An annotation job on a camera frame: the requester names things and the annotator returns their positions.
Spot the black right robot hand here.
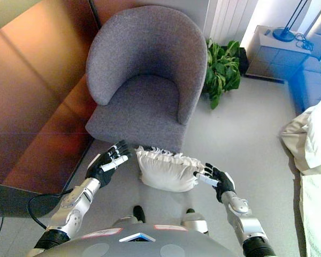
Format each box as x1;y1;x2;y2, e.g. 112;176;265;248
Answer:
193;162;236;204

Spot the dark wooden table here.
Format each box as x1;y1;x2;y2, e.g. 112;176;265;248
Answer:
0;0;140;217

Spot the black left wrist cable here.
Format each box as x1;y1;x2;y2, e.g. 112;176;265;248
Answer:
27;188;74;230

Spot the blue lamp base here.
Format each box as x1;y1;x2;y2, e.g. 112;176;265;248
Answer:
272;0;314;42

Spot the green leafy houseplant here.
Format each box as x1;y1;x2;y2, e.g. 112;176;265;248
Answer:
202;39;241;110

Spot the grey fabric tub armchair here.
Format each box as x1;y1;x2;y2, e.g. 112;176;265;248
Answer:
85;5;209;153

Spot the blue upholstered bed frame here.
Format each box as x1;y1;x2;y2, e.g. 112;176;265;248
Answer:
288;57;321;113

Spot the tangled black cable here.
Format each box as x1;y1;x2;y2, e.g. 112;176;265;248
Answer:
294;32;315;51

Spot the white bed duvet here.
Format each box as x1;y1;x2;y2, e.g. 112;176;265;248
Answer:
280;90;321;257

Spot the white fringed pillow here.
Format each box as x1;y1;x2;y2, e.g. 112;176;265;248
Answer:
135;145;207;193

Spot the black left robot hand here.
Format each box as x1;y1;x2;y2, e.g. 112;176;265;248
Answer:
85;139;133;188

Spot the silver right robot leg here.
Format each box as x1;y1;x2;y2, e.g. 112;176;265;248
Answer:
181;208;210;236

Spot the white bedside table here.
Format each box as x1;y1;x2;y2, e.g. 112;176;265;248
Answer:
246;25;312;81

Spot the black plant pot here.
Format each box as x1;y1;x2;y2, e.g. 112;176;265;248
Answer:
238;47;249;75

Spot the grey robot torso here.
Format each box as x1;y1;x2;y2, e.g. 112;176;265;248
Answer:
41;223;247;257

